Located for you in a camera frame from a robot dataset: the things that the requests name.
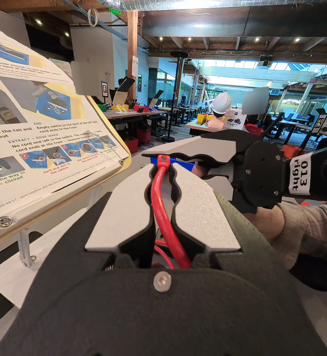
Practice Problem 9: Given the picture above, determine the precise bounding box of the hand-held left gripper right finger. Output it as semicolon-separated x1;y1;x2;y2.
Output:
170;163;242;263

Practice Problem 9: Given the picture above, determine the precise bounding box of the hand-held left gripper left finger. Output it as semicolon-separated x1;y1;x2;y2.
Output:
84;164;157;268

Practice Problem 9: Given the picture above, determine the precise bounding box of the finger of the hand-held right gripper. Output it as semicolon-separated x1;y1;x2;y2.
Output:
202;161;235;201
141;130;260;168

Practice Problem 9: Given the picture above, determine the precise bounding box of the red ethernet cable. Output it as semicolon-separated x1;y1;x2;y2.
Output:
150;155;193;270

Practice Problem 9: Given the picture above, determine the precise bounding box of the person's right forearm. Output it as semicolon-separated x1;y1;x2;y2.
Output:
269;202;327;270

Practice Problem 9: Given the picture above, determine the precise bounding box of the person's right hand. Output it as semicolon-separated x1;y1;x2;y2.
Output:
244;205;286;246

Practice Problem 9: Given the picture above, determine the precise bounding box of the wooden table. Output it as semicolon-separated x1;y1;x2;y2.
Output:
185;120;250;133

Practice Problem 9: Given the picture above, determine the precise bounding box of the blue plastic bin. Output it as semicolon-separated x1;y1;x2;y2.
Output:
150;157;194;171

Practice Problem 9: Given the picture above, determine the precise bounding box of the mannequin head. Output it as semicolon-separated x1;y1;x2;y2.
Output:
208;111;226;129

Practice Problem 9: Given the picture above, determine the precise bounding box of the orange plastic bin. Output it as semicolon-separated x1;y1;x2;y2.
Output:
282;145;304;157

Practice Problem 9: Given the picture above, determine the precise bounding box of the white product box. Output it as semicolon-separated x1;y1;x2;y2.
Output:
222;109;247;131

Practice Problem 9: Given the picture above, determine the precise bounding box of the black office chair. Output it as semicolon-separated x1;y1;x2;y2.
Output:
264;113;284;141

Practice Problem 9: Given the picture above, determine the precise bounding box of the white hard hat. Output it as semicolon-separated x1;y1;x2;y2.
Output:
211;92;232;114

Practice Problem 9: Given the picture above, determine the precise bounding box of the wooden sheet board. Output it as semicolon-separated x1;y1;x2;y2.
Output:
0;95;132;251

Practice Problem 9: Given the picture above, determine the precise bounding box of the red plastic bin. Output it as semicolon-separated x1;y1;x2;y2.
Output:
122;137;139;153

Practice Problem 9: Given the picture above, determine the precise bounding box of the printed instruction sheet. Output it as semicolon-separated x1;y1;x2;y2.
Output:
0;26;125;226

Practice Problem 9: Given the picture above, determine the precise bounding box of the white metal stand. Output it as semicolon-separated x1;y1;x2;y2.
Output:
0;222;97;308

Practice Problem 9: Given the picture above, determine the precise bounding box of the wooden post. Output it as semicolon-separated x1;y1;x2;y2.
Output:
127;11;139;103

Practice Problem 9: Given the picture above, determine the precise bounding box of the silver ceiling duct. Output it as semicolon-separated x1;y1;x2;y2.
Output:
119;0;327;11

